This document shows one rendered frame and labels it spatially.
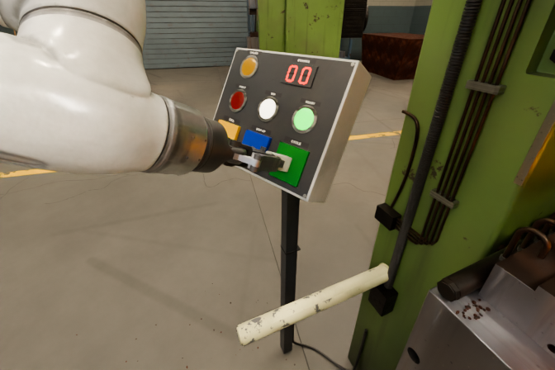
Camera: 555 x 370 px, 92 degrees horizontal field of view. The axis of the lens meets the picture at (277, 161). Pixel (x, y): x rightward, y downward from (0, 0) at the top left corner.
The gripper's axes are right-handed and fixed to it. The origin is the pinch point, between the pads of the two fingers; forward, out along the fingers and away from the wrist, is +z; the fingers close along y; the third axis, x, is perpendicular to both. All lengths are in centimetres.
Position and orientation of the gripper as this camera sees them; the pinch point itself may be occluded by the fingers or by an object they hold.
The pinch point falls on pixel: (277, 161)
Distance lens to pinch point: 51.6
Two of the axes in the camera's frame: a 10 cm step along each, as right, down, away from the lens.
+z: 5.7, 1.3, 8.1
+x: 3.3, -9.4, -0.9
